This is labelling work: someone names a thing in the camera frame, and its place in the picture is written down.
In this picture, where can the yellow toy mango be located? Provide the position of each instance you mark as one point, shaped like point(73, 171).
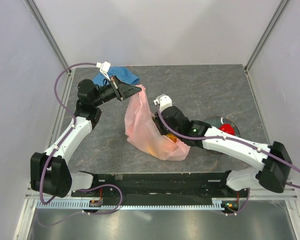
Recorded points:
point(151, 151)

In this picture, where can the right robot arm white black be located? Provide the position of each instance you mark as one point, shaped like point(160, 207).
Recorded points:
point(270, 165)

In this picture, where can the right aluminium frame post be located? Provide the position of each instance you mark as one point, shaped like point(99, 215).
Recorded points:
point(279, 11)

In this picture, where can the red toy bell pepper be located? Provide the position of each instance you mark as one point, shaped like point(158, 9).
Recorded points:
point(227, 128)

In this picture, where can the aluminium frame post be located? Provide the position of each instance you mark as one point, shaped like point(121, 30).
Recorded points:
point(36, 13)
point(279, 11)

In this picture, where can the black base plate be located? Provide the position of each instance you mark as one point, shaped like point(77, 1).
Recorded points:
point(198, 185)

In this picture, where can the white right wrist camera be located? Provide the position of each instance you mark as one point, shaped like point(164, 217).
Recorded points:
point(163, 101)

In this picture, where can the blue bucket hat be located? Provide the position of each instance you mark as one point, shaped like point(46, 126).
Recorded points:
point(122, 73)

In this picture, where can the toy pineapple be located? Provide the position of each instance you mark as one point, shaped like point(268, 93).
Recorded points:
point(172, 137)

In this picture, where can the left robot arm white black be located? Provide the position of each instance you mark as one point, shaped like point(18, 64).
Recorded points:
point(49, 172)

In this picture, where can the dark round plate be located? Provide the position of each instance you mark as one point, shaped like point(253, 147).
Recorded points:
point(217, 121)

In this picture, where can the slotted cable duct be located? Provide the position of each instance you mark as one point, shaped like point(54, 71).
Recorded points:
point(138, 204)

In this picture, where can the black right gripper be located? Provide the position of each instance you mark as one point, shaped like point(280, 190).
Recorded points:
point(158, 121)

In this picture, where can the pink peach plastic bag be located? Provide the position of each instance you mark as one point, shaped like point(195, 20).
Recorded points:
point(141, 130)

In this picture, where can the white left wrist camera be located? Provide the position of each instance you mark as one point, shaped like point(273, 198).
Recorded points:
point(104, 68)

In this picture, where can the left aluminium frame post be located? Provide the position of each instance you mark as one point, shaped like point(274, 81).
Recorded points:
point(36, 13)

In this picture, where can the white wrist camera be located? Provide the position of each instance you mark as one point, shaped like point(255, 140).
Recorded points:
point(163, 101)
point(104, 68)

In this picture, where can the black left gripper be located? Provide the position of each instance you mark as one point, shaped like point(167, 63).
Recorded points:
point(122, 90)

